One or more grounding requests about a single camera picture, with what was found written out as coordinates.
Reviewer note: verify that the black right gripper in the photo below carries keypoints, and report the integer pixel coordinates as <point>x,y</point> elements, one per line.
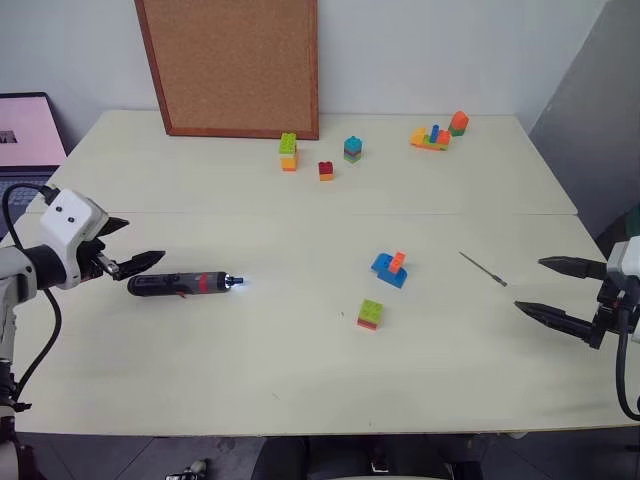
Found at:
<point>610,315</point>

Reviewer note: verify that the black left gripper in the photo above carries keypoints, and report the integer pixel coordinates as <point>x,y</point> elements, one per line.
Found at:
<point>92,260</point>

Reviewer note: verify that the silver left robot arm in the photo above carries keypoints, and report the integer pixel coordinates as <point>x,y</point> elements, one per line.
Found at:
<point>12,280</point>

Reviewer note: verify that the black electric screwdriver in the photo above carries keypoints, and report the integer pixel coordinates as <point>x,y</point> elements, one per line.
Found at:
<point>180,283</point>

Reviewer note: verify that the metal screwdriver bit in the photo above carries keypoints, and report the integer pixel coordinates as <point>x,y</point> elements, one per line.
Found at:
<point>483,269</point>

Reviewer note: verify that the dark green object at edge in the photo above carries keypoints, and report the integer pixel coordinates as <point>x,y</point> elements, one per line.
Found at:
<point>633,222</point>

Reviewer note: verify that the laptop with pink screen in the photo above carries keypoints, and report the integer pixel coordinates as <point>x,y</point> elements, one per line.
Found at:
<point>25,145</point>

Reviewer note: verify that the blue and orange block assembly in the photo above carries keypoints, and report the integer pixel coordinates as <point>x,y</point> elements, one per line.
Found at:
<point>391,269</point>

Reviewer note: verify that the green yellow orange block stack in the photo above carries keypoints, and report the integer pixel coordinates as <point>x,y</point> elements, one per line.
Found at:
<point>288,152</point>

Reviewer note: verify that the yellow orange blue block cluster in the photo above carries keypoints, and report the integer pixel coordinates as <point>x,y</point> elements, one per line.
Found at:
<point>431,138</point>

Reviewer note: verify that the red and yellow block stack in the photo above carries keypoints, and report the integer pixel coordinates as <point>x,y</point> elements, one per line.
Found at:
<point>326,170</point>

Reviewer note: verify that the teal multicolour block tower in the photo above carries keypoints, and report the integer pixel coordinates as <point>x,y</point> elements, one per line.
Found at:
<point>353,149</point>

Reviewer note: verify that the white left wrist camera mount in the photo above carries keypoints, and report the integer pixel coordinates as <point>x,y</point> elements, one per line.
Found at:
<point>67,220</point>

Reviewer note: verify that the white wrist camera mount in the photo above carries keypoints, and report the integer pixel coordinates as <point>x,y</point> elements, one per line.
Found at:
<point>625,260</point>
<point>67,220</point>

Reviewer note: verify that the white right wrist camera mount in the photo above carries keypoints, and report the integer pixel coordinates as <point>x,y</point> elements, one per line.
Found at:
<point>625,260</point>

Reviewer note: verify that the cork board with wooden frame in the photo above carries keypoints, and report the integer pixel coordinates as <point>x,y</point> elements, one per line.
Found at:
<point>235,65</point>

